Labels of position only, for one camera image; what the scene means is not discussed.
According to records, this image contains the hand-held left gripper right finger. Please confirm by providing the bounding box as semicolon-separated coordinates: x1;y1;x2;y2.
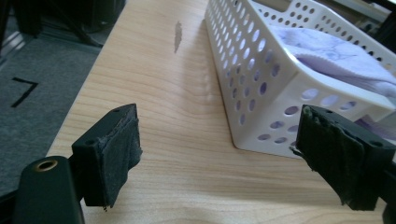
290;105;396;212

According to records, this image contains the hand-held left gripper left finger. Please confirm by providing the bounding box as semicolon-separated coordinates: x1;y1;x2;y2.
70;103;144;213

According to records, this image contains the light purple cloth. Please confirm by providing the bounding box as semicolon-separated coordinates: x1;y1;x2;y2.
269;25;396;100

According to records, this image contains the white perforated plastic basket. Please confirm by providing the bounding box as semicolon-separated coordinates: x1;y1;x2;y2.
204;0;396;159

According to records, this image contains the dark stand base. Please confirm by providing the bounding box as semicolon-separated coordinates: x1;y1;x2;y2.
0;0;127;49

